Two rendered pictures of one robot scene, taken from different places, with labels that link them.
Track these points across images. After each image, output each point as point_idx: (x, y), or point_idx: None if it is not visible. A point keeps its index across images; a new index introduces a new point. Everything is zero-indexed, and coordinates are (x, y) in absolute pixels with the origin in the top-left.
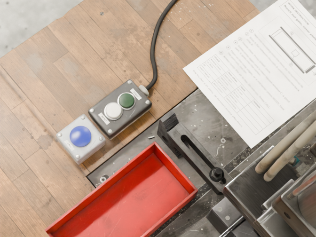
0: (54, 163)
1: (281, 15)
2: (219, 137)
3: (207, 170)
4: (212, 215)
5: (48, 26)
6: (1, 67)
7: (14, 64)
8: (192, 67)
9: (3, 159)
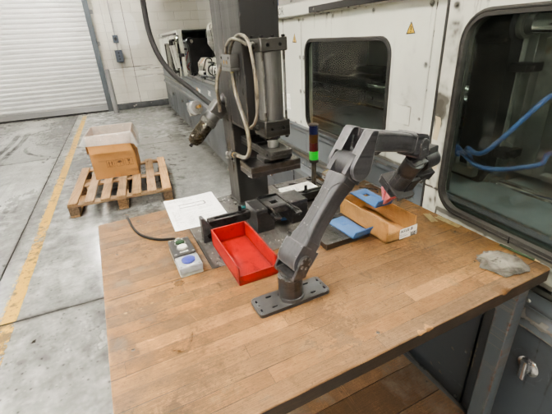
0: (195, 280)
1: (172, 204)
2: None
3: (236, 213)
4: (259, 218)
5: (103, 275)
6: (111, 298)
7: (115, 292)
8: (177, 228)
9: (177, 301)
